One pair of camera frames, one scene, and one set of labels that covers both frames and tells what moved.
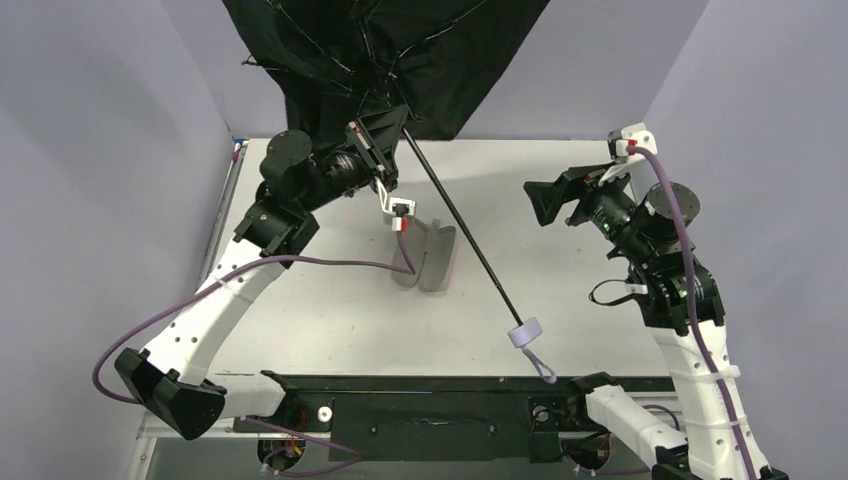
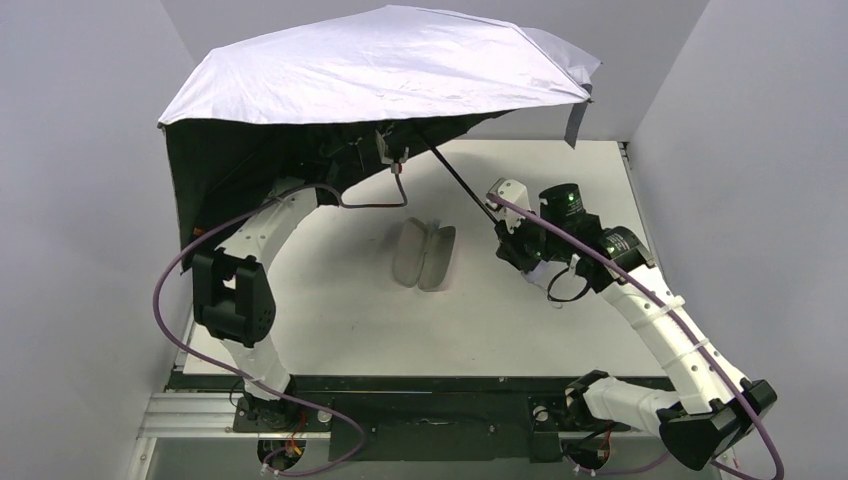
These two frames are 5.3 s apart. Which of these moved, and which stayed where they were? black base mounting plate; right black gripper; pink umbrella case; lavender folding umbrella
Moved: lavender folding umbrella; right black gripper
Stayed: pink umbrella case; black base mounting plate
